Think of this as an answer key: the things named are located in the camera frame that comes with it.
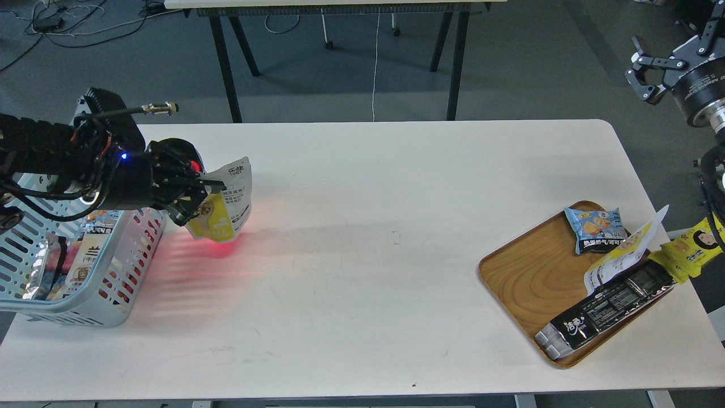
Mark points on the wooden tray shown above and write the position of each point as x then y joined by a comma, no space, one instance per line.
537,276

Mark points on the yellow cartoon face snack pack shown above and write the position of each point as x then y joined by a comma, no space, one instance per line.
685,256

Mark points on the black barcode scanner red window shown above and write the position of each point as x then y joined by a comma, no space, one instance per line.
175,155

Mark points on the yellow white snack pouch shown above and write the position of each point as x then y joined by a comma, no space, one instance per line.
222,215
625,255

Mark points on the blue snack packet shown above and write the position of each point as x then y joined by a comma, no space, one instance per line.
596,231

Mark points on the light blue plastic basket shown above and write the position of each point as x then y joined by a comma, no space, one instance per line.
107,295

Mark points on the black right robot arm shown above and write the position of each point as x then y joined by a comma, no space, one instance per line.
711,185

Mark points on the black long snack bar pack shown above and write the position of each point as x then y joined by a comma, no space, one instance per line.
611,304

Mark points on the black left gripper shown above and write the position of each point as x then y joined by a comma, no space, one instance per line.
137,183

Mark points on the snack packs in basket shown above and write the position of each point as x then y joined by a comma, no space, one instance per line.
62,264

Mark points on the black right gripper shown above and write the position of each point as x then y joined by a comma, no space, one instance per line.
701,85

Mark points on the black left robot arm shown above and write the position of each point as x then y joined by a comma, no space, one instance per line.
102,162

